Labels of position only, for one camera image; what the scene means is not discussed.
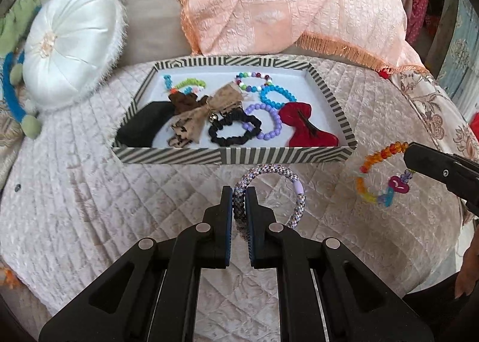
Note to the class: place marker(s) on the leopard tan bow clip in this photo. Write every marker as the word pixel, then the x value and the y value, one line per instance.
pixel 188 127

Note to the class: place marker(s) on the round white satin cushion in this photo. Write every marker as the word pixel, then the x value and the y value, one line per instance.
pixel 72 46

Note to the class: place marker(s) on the quilted pale pink bedspread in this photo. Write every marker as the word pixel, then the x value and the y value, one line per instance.
pixel 79 208

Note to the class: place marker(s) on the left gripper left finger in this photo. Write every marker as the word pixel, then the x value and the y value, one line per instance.
pixel 150 293

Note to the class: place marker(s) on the green blue plush toy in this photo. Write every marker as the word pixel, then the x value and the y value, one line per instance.
pixel 15 26

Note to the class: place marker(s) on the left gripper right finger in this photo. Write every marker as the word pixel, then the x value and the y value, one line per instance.
pixel 325 292

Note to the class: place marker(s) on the red pompom tassel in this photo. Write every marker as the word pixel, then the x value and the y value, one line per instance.
pixel 384 73

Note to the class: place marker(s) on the striped black white tray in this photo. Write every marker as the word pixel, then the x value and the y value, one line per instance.
pixel 267 83

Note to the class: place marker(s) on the peach quilted fringed blanket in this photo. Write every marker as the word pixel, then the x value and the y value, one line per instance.
pixel 370 33

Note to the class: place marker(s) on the black scrunchie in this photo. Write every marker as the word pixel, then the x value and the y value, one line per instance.
pixel 234 128

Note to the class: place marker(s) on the person's right hand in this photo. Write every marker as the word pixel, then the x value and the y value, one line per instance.
pixel 468 275

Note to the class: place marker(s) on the floral tapestry pillow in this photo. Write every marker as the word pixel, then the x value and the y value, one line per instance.
pixel 11 138

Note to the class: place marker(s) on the black velvet case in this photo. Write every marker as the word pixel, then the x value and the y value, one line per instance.
pixel 141 129

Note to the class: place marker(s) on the floral cream bed cover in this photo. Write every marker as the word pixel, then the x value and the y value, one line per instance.
pixel 446 126

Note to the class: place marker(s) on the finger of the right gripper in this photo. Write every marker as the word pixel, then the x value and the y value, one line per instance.
pixel 458 174

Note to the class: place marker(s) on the brown scrunchie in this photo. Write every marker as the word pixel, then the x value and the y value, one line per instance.
pixel 186 102

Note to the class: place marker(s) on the grey woven bangle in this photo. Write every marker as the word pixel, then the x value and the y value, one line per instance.
pixel 239 194

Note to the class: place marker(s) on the red bow hair clip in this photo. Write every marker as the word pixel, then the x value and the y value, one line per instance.
pixel 297 115

